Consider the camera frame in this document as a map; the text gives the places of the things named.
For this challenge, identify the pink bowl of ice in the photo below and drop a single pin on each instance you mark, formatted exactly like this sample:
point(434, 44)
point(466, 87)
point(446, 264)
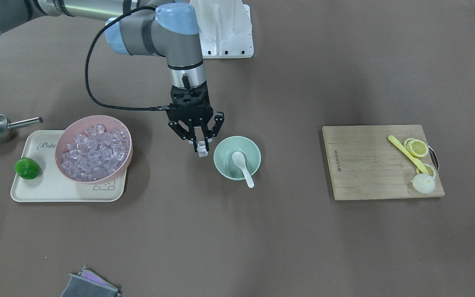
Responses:
point(94, 150)

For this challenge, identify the yellow plastic spoon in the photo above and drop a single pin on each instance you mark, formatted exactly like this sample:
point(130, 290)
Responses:
point(400, 147)

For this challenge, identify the grey folded cloth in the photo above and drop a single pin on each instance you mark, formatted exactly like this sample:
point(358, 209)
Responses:
point(86, 283)

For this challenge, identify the cream plastic tray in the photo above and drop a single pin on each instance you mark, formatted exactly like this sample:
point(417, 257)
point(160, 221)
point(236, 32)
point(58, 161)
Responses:
point(53, 186)

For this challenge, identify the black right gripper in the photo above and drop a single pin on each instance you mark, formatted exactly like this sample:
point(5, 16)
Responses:
point(178, 128)

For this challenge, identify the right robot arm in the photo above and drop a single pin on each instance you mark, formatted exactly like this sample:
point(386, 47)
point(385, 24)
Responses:
point(163, 28)

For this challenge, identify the lemon slice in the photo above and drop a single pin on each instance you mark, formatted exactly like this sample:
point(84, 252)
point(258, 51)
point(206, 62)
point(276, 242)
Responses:
point(430, 170)
point(417, 148)

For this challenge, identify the white ceramic spoon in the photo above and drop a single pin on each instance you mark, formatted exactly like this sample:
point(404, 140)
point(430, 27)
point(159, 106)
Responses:
point(239, 159)

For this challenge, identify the clear plastic ice cube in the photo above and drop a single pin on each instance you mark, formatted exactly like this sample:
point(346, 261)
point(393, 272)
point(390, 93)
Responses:
point(202, 149)

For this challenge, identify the green lime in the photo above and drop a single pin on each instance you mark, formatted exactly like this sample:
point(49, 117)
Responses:
point(27, 168)

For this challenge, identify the wooden cutting board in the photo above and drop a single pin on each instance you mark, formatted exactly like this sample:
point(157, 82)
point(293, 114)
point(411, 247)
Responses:
point(364, 165)

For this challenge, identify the green ceramic bowl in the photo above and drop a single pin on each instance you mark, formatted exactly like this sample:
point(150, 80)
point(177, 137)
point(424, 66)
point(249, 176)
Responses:
point(223, 157)

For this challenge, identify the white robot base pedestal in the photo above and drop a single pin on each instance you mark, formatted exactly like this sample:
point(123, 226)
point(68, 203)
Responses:
point(225, 29)

